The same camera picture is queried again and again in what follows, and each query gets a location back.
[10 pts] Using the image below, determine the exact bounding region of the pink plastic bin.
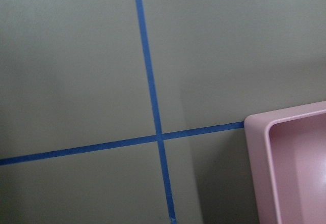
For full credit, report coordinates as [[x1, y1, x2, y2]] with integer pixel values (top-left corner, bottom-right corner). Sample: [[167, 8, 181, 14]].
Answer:
[[244, 102, 325, 223]]

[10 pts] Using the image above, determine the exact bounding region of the blue tape line crosswise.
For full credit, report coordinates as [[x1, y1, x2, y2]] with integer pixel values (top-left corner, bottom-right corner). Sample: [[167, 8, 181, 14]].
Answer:
[[1, 121, 244, 165]]

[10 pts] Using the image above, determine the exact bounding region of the blue tape line lengthwise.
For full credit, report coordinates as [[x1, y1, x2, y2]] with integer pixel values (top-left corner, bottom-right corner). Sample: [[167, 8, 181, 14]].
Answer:
[[135, 0, 177, 223]]

